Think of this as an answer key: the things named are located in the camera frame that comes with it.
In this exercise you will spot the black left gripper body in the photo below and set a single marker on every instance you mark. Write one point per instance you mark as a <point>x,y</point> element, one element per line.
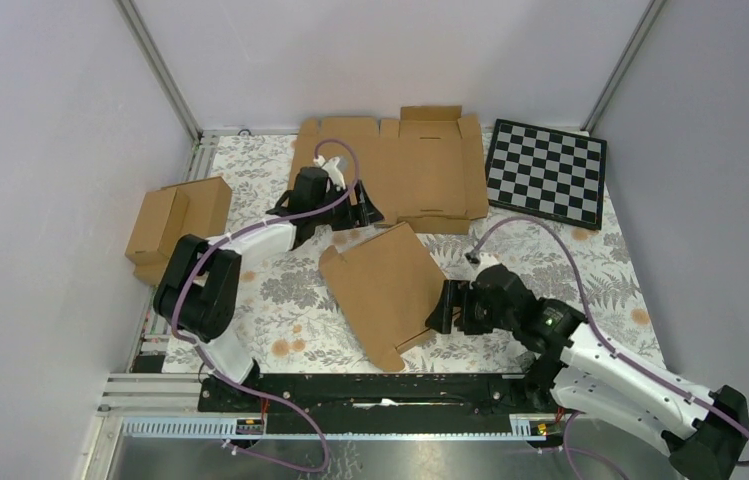
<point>342,216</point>

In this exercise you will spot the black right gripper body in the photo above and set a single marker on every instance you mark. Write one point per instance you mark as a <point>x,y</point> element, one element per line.
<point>476,317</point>

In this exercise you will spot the brown cardboard box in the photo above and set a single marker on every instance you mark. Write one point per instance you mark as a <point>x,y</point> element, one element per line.
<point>386,287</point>
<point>197,207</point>

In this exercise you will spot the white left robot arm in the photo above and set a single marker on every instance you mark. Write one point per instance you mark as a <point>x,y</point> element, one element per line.
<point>197,294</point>

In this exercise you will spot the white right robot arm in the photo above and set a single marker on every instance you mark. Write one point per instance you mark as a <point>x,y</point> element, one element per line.
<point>697,429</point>

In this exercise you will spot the folded brown cardboard box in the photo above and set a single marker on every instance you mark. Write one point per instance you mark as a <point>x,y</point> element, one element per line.
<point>197,207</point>

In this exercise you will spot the brown flat cardboard sheet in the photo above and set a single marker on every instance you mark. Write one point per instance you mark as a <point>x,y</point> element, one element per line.
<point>425,168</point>

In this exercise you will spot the floral patterned table mat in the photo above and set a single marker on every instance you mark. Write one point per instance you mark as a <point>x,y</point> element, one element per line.
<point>289,321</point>

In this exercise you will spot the black white checkerboard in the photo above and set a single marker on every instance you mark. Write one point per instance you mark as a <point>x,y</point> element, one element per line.
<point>547,173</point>

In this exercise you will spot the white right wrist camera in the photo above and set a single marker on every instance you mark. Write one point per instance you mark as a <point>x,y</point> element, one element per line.
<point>481,260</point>

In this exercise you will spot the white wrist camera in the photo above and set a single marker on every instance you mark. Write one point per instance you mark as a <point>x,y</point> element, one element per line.
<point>481,260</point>
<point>334,168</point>

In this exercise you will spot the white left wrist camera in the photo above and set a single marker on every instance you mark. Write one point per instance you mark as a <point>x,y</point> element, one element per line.
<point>334,168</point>

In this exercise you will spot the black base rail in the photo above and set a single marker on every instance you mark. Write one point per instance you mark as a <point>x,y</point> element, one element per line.
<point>371,405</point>

